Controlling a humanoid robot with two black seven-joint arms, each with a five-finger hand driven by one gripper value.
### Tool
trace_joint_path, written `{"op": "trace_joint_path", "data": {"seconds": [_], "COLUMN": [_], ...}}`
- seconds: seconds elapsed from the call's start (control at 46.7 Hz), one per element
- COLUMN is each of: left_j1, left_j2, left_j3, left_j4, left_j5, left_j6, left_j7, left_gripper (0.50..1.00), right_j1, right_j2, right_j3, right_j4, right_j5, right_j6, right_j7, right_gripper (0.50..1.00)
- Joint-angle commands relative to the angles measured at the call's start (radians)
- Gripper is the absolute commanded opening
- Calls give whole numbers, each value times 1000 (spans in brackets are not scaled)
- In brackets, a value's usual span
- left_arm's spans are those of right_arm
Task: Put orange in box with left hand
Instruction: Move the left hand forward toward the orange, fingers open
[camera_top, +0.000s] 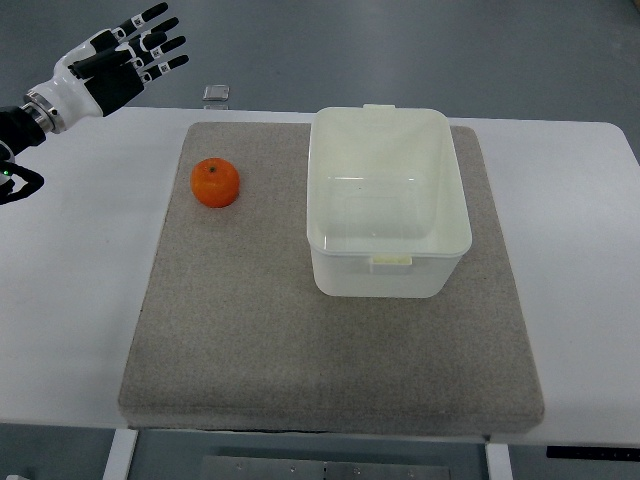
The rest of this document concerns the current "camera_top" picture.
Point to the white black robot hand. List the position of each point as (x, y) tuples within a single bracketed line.
[(106, 71)]

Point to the orange fruit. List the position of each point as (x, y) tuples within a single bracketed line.
[(215, 182)]

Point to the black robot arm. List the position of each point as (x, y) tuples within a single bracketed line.
[(19, 130)]

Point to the translucent white plastic box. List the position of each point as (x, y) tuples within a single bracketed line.
[(386, 213)]

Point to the small clear plastic object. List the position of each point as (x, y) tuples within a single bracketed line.
[(216, 93)]

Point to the grey fabric mat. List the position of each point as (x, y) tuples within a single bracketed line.
[(234, 334)]

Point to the white left table leg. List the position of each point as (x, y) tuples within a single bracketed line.
[(121, 454)]

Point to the white table leg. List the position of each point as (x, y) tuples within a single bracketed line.
[(121, 454), (498, 461)]

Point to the white right table leg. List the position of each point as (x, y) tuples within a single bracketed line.
[(498, 461)]

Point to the black table control panel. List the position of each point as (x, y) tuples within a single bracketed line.
[(593, 453)]

